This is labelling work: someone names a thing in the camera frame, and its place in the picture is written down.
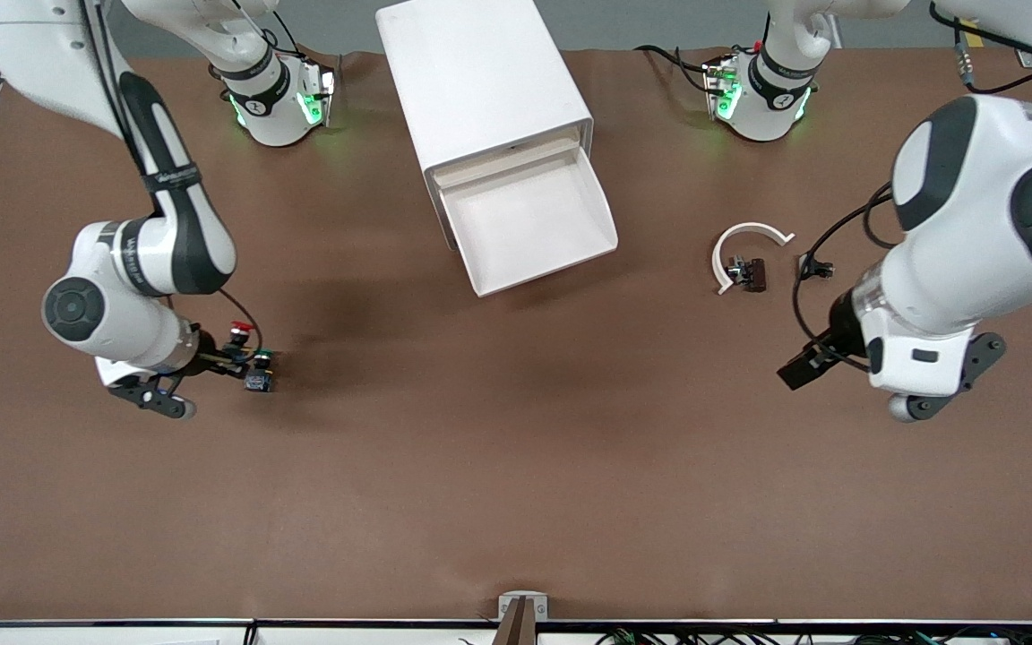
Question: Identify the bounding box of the white plastic drawer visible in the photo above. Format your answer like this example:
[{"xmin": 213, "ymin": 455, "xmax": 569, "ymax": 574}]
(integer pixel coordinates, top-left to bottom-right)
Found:
[
  {"xmin": 431, "ymin": 125, "xmax": 587, "ymax": 189},
  {"xmin": 437, "ymin": 143, "xmax": 620, "ymax": 298}
]

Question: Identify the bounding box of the white drawer cabinet housing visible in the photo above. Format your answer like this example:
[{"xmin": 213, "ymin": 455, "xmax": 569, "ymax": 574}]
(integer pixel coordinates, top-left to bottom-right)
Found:
[{"xmin": 376, "ymin": 0, "xmax": 595, "ymax": 252}]

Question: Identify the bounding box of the brown block with metal terminals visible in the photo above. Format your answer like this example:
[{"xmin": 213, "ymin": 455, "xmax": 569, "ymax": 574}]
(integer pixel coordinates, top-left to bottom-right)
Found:
[{"xmin": 727, "ymin": 256, "xmax": 769, "ymax": 295}]

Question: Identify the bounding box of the brown table covering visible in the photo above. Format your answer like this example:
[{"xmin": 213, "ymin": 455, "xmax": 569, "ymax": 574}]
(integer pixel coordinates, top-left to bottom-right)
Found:
[{"xmin": 0, "ymin": 47, "xmax": 1032, "ymax": 622}]

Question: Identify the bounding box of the green push button switch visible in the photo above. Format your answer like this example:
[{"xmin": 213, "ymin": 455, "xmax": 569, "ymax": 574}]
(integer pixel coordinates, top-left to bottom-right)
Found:
[{"xmin": 244, "ymin": 349, "xmax": 280, "ymax": 393}]

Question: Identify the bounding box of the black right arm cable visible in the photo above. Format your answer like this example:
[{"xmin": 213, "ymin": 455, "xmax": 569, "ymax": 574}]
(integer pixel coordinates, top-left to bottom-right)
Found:
[{"xmin": 77, "ymin": 0, "xmax": 264, "ymax": 355}]

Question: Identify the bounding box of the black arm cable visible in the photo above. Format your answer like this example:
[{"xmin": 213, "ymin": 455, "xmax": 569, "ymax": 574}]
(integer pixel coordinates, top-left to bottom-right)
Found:
[
  {"xmin": 788, "ymin": 0, "xmax": 1032, "ymax": 374},
  {"xmin": 77, "ymin": 0, "xmax": 264, "ymax": 355}
]

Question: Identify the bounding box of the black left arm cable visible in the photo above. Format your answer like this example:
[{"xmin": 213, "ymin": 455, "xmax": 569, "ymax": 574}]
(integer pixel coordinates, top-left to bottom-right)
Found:
[{"xmin": 788, "ymin": 0, "xmax": 1032, "ymax": 374}]

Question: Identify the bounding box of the white open plastic ring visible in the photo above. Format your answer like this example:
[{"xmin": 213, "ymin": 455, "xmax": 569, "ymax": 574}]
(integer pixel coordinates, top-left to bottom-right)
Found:
[{"xmin": 710, "ymin": 221, "xmax": 796, "ymax": 297}]

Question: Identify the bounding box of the black table edge rail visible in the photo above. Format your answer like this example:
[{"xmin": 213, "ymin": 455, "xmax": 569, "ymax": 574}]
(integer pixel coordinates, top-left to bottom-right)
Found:
[{"xmin": 0, "ymin": 616, "xmax": 1032, "ymax": 645}]

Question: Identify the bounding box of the black base cable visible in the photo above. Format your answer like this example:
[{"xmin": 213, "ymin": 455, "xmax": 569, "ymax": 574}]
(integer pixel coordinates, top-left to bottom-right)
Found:
[{"xmin": 634, "ymin": 43, "xmax": 716, "ymax": 96}]

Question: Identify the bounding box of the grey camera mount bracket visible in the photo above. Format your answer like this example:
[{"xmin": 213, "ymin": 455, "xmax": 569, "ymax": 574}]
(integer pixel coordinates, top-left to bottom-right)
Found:
[{"xmin": 494, "ymin": 590, "xmax": 550, "ymax": 645}]

